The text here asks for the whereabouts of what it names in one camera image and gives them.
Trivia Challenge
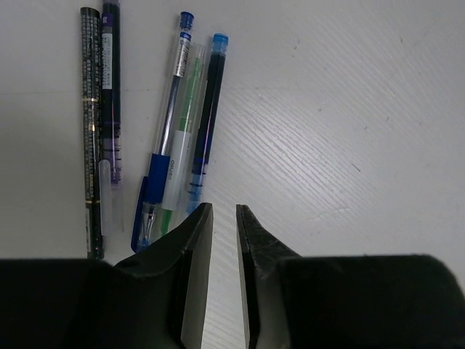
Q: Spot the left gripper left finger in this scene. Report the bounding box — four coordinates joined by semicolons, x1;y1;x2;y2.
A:
112;203;214;348

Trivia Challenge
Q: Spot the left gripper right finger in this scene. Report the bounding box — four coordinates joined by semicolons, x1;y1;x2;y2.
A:
236;204;304;348

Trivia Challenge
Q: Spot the light blue cap pen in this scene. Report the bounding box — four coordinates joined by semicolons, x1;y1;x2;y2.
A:
186;33;229;214

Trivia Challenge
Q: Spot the blue cap gel pen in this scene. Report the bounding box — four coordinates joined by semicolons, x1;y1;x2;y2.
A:
131;11;194;253

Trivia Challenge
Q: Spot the purple ink pen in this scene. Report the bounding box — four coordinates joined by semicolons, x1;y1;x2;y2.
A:
99;1;123;236

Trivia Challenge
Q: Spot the green refill clear pen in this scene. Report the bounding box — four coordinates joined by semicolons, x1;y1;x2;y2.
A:
157;44;206;236

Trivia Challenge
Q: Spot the black patterned pen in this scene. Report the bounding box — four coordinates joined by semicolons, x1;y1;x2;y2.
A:
80;6;104;260

